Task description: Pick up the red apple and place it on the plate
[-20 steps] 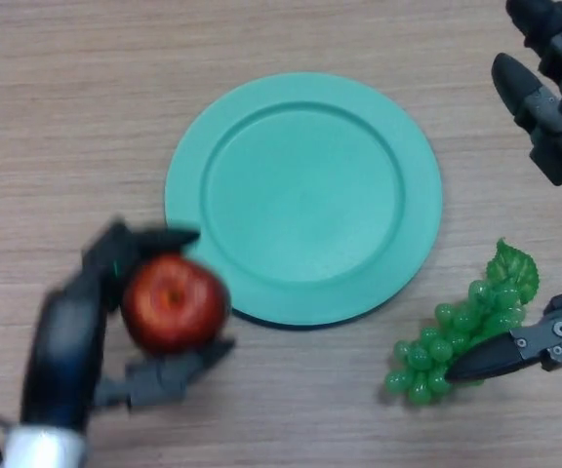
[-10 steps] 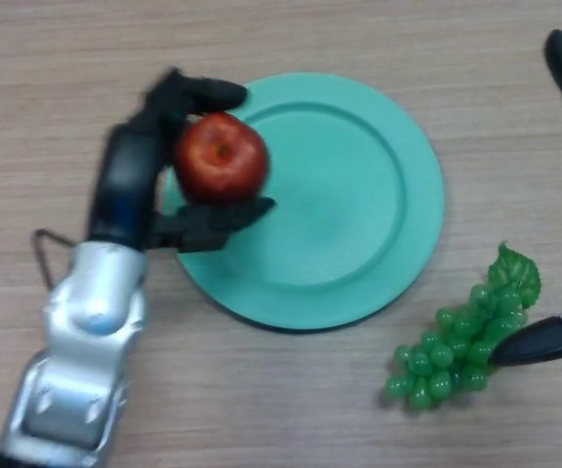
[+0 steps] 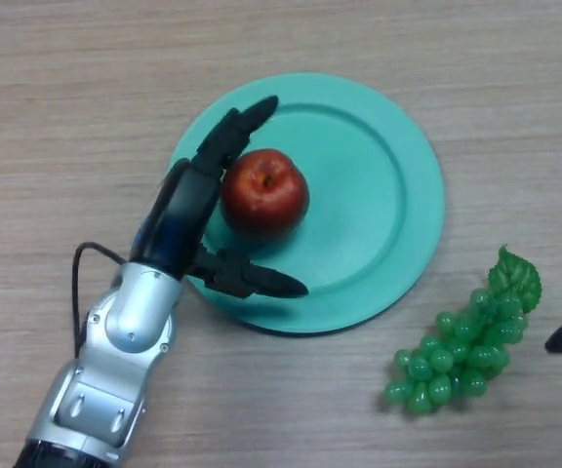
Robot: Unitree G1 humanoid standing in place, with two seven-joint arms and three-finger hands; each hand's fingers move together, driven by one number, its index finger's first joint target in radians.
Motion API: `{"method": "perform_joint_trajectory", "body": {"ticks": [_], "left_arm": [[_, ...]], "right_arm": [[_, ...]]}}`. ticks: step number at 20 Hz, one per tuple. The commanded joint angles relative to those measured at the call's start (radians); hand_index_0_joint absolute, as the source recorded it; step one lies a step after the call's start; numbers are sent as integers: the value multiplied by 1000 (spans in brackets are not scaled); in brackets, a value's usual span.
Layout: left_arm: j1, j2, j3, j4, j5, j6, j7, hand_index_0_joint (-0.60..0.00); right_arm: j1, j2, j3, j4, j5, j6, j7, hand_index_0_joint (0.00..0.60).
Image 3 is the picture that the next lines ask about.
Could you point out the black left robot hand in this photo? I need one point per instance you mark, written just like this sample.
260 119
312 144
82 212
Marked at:
178 219

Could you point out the red apple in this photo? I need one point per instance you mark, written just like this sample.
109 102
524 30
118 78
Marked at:
266 200

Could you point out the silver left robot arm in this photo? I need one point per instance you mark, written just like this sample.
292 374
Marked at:
115 351

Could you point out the green round plate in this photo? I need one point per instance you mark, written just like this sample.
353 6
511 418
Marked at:
359 205

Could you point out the green plastic grape bunch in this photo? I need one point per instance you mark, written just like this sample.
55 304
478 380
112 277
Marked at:
437 380

